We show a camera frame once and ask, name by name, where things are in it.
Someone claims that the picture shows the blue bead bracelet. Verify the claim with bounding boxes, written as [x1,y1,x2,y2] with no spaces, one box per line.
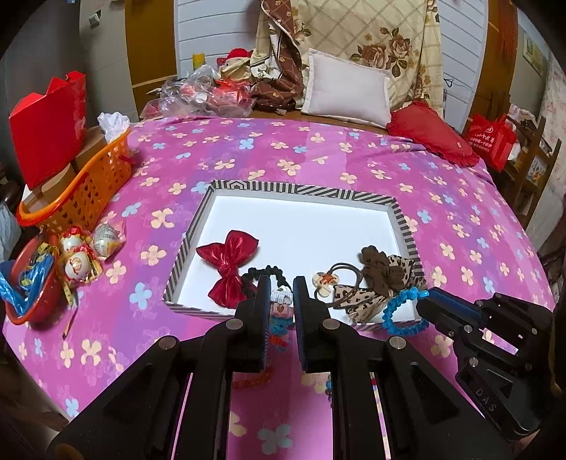
[381,286,431,339]

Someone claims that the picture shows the white tissue paper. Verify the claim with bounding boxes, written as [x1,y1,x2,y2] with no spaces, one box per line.
[97,111,131,134]

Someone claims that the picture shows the clear plastic bag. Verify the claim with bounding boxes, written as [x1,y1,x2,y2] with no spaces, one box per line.
[157,64,258,119]

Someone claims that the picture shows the red paper gift bag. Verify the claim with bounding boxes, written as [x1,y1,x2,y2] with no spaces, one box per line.
[9,72,88,189]

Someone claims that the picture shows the white pillow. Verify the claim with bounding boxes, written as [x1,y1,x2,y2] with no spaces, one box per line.
[302,48,392,129]

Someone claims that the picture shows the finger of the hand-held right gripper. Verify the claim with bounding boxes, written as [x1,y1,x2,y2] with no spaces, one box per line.
[417,301,477,360]
[424,287,484,326]

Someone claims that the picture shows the orange plastic basket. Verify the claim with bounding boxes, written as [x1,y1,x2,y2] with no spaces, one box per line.
[17,126,134,236]

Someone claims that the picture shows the colourful bead bracelet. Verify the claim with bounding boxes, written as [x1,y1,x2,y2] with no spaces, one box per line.
[270,287,295,353]

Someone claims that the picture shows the red plastic bowl basket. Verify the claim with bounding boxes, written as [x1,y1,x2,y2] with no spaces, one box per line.
[4,236,63,324]

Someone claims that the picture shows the red bead bracelet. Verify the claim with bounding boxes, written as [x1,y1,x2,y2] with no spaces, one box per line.
[232,369,273,391]

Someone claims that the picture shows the wooden rack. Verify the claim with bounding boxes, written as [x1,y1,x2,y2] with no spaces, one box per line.
[499,104,560,223]

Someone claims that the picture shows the leopard print hair bow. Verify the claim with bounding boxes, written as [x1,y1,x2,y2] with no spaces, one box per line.
[333,254,417,323]

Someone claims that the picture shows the red heart pillow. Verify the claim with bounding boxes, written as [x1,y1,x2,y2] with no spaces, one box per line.
[387,102,481,168]

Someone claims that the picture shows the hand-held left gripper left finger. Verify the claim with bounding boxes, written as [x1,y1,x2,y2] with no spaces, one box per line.
[46,274,272,460]

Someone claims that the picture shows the blue plastic bag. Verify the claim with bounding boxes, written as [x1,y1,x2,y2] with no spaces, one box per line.
[0,254,55,311]

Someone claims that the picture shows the grey plastic bag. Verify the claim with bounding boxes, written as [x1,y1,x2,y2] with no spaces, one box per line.
[0,195,24,267]

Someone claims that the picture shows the striped cardboard box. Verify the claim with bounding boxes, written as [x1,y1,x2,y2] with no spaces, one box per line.
[163,179,426,332]

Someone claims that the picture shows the red satin hair bow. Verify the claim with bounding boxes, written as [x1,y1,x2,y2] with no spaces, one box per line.
[196,230,260,306]

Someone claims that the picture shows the framed wall picture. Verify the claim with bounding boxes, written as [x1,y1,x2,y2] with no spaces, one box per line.
[522,31,545,68]

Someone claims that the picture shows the red shopping bag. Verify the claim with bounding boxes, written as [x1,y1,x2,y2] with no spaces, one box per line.
[462,113,518,173]

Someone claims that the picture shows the floral quilt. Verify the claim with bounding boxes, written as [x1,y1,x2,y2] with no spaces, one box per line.
[250,0,444,114]

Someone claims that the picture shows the decorated wrapped egg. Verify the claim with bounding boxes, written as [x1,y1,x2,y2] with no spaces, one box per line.
[59,232,87,253]
[92,223,123,260]
[64,254,100,284]

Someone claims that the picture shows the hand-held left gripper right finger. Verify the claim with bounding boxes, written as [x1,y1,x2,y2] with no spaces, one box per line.
[293,275,516,460]

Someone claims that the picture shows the brown scrunchie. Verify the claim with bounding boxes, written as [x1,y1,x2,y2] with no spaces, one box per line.
[358,245,406,295]

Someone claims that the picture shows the black scrunchie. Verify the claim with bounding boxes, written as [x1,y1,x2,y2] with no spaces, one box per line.
[242,264,288,293]

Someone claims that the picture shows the brown cardboard box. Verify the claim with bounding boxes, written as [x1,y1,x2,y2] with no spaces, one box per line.
[22,163,83,209]
[73,130,109,173]

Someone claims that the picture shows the red hat plush toy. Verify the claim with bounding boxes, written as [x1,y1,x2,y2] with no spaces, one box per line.
[216,48,255,81]

